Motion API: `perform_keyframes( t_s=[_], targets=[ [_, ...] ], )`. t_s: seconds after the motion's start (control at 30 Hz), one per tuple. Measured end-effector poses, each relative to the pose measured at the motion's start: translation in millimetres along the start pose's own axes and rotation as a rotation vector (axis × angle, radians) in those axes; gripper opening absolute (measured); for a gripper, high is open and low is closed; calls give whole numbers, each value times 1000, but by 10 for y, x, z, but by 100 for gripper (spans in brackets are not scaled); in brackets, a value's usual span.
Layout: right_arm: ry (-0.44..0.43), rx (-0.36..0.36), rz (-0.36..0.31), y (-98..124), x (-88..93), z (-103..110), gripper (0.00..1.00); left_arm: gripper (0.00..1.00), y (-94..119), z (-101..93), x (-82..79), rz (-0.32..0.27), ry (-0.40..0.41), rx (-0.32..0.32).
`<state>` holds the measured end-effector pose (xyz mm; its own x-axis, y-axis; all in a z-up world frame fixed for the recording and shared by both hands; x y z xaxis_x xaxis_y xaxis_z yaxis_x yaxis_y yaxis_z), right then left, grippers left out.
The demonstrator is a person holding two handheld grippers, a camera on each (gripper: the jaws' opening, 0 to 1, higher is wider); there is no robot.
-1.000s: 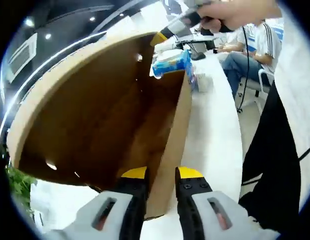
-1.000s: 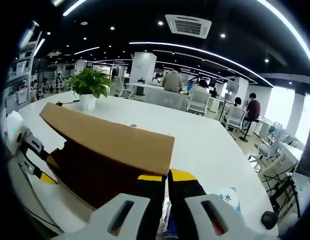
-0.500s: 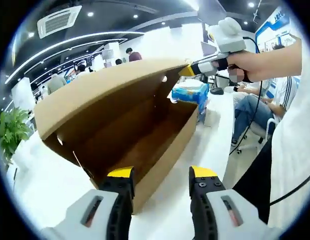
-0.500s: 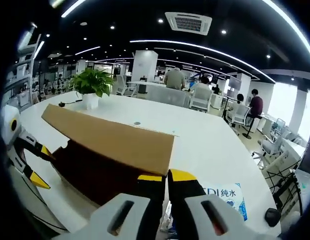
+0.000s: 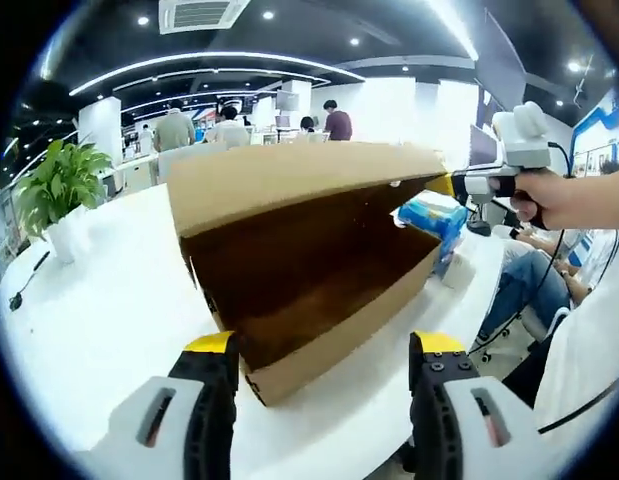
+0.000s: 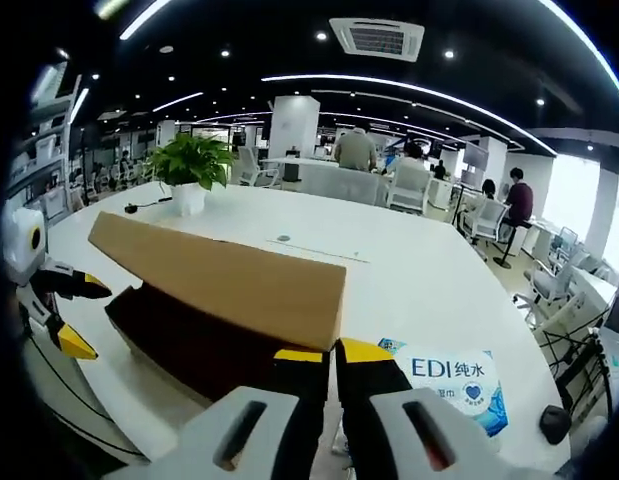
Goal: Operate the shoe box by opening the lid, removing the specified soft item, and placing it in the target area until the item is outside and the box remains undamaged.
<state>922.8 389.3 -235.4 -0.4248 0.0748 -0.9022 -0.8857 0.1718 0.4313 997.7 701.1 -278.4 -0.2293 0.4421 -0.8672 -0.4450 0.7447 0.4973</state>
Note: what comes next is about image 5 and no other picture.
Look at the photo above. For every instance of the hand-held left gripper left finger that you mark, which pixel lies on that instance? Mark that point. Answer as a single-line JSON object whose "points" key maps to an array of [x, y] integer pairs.
{"points": [[129, 450]]}

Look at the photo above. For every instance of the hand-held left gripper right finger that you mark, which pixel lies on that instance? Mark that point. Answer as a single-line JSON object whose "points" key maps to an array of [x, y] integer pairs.
{"points": [[439, 400]]}

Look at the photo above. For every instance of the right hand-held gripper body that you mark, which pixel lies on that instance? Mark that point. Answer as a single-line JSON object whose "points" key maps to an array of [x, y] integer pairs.
{"points": [[524, 140]]}

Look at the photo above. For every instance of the bright blue soft wipes pack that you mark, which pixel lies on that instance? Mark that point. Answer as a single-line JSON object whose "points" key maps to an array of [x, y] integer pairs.
{"points": [[429, 220]]}

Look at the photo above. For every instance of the brown cardboard shoe box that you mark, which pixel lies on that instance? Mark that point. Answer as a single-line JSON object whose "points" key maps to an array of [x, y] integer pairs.
{"points": [[289, 170]]}

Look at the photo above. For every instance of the person's right hand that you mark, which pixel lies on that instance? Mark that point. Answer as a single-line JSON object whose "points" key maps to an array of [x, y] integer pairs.
{"points": [[554, 197]]}

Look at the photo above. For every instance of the dark rounded object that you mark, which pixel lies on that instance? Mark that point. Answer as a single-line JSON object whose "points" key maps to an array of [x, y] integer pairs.
{"points": [[479, 229]]}

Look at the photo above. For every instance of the grey office chair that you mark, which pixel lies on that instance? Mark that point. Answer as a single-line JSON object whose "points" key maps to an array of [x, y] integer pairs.
{"points": [[539, 322]]}

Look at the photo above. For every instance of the long ceiling light strip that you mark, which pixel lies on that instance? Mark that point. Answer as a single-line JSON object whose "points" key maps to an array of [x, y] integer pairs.
{"points": [[214, 54], [459, 30]]}

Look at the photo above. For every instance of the green potted plant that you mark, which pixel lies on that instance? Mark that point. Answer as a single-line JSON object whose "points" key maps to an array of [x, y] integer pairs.
{"points": [[64, 175]]}

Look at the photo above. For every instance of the ceiling air conditioner vent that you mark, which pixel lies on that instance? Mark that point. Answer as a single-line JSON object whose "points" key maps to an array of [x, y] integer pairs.
{"points": [[204, 15]]}

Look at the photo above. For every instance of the blue white wall poster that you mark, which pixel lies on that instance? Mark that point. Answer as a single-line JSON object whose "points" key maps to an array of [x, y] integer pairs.
{"points": [[596, 140]]}

